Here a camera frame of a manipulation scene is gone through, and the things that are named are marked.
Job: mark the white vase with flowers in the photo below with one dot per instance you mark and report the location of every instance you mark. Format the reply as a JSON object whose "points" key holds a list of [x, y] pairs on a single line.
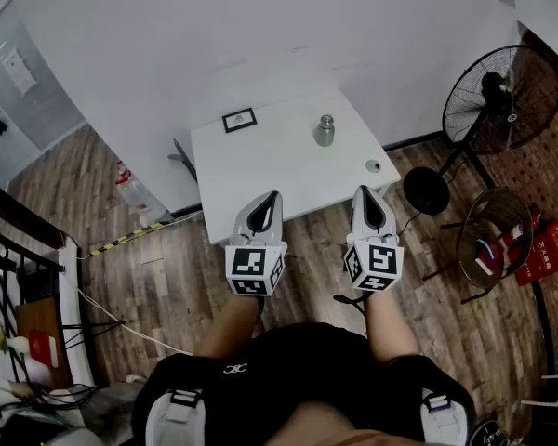
{"points": [[9, 342]]}

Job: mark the yellow black striped tape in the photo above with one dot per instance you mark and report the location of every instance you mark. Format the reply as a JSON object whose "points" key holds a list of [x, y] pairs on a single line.
{"points": [[125, 239]]}

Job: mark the red book on chair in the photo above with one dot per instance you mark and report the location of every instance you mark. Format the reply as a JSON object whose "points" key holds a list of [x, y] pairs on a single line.
{"points": [[489, 256]]}

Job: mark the red fire extinguisher box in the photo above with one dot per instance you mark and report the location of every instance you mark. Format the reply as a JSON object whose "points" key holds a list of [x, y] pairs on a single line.
{"points": [[546, 253]]}

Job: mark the white wall panel box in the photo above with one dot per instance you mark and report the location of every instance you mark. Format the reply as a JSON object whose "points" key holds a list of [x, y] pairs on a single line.
{"points": [[18, 70]]}

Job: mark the clear large water bottle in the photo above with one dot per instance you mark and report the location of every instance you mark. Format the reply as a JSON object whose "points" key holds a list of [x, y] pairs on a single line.
{"points": [[137, 193]]}

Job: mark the steel thermos bottle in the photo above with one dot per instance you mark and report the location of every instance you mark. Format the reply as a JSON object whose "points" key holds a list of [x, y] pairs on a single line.
{"points": [[324, 137]]}

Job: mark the black metal railing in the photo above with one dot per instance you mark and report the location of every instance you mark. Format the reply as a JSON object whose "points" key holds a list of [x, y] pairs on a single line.
{"points": [[0, 230]]}

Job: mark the wooden side table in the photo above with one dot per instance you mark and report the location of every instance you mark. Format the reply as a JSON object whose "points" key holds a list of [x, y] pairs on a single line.
{"points": [[39, 316]]}

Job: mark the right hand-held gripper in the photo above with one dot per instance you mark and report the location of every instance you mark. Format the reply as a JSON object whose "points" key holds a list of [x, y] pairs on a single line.
{"points": [[376, 260]]}

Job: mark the black framed picture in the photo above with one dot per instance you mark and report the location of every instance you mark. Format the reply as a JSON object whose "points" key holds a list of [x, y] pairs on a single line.
{"points": [[239, 120]]}

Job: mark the white folding stool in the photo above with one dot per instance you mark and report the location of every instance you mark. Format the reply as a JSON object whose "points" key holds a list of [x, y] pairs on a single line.
{"points": [[555, 390]]}

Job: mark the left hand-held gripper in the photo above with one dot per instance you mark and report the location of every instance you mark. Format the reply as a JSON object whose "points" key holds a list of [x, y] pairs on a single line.
{"points": [[248, 265]]}

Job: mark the person's left forearm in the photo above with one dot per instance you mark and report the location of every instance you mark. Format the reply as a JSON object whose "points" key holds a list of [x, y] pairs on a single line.
{"points": [[230, 325]]}

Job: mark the person's right forearm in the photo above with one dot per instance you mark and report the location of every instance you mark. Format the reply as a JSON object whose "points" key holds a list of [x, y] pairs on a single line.
{"points": [[390, 328]]}

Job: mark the white helmet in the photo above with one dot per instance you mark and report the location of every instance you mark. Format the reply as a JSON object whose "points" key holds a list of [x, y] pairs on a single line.
{"points": [[42, 430]]}

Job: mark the black table leg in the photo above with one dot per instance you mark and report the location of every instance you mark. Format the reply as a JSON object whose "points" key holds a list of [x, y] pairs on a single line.
{"points": [[185, 158]]}

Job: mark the black pedestal fan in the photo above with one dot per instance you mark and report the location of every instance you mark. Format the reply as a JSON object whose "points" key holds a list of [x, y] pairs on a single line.
{"points": [[502, 100]]}

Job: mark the person's black shirt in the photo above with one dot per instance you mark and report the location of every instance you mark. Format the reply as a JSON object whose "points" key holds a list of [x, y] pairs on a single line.
{"points": [[288, 370]]}

